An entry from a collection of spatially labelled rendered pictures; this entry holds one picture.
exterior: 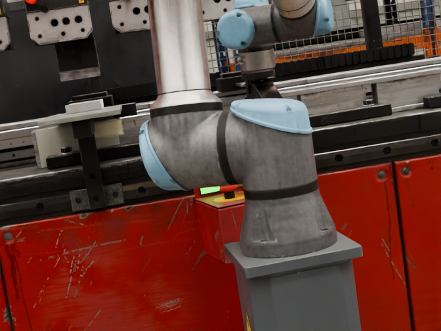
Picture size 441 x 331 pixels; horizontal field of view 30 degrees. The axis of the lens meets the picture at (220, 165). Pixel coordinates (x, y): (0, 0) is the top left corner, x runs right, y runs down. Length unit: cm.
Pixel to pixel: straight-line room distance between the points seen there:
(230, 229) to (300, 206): 48
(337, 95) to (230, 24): 60
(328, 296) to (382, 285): 87
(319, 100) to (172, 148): 91
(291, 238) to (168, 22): 38
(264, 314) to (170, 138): 30
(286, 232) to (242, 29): 51
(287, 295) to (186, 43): 41
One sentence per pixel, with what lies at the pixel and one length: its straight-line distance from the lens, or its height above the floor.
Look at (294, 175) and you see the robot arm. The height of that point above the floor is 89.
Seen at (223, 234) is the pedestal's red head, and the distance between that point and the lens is 169.
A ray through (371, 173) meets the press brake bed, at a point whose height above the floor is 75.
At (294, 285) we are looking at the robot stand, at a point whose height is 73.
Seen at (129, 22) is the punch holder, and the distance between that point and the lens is 205.
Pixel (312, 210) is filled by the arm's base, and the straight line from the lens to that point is 124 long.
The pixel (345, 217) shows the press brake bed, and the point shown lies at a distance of 204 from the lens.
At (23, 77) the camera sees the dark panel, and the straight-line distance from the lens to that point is 262.
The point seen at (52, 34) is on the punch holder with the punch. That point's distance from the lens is 206.
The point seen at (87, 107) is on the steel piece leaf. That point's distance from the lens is 200.
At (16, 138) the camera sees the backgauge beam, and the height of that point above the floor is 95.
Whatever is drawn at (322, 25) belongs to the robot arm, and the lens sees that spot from 158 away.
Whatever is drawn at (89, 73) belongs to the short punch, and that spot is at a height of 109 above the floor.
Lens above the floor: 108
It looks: 7 degrees down
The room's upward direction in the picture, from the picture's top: 9 degrees counter-clockwise
